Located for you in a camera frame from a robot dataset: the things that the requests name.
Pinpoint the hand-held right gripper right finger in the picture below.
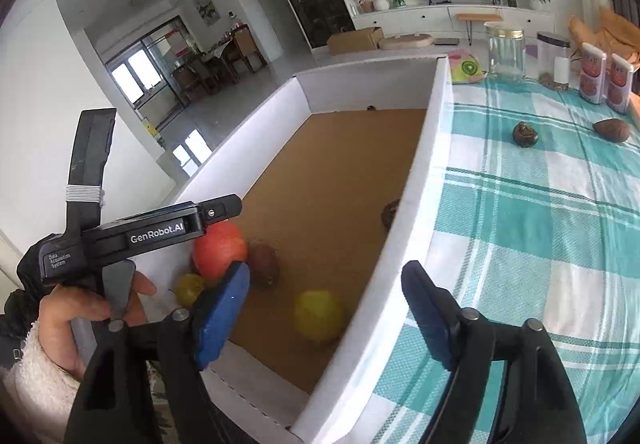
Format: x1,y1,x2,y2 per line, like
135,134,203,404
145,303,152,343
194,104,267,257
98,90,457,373
401,260,589,444

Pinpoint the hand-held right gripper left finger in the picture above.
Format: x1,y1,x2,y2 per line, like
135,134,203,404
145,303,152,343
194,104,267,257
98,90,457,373
64,261,251,444

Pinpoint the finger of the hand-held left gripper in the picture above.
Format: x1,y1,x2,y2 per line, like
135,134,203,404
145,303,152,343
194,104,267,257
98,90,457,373
200,194,244,227

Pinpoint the red apple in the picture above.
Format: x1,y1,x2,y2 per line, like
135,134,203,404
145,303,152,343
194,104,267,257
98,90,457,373
192,221,249,282

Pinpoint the yellow round fruit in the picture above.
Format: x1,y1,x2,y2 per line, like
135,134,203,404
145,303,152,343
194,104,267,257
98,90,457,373
175,274,207,306
293,290,345,344

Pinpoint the dark brown mangosteen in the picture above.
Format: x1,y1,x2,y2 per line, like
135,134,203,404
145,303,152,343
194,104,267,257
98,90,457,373
512,121,540,147
381,199,402,231

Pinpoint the white cardboard box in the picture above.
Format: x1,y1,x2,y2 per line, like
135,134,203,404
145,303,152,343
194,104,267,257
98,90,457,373
165,55,453,442

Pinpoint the person's left forearm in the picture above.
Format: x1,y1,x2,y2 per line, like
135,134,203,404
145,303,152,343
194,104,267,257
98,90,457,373
2,319,83,444

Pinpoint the person's left hand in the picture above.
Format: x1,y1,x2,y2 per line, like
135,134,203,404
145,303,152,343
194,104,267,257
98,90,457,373
37,270,157,381

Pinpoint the teal plaid tablecloth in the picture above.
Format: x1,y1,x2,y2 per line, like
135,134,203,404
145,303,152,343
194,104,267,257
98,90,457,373
370,74,640,444

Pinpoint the wooden dining chair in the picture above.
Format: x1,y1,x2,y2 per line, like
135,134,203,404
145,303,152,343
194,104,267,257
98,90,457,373
232,26,268,72

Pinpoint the brown cardboard box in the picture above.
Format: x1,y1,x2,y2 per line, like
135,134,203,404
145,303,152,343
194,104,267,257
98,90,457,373
326,26,385,56

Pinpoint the kiwi print pouch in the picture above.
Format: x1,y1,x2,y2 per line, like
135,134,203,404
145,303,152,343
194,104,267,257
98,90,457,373
447,51,488,85

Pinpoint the sweet potato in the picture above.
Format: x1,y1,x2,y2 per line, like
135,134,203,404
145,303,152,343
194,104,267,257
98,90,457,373
592,118,631,143

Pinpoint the glass jar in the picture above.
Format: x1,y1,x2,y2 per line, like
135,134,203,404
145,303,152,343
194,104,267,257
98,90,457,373
484,22,526,82

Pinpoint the white television cabinet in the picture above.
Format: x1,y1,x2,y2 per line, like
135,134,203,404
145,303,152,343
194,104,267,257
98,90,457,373
350,4,556,45

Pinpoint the clear container with black lid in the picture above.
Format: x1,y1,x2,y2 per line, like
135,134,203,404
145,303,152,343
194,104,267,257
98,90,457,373
536,31,572,90

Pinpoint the pink labelled can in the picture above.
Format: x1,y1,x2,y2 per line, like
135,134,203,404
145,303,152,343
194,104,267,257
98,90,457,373
579,43,607,105
605,54,635,115

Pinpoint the wooden stool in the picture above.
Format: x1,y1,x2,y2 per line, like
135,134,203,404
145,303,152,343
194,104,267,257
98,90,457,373
456,13,503,46

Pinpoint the orange lounge chair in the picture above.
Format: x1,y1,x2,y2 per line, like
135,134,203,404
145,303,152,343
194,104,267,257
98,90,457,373
567,6,640,70

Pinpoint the wall painting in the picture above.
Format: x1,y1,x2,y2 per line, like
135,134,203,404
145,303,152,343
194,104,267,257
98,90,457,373
193,0,221,27

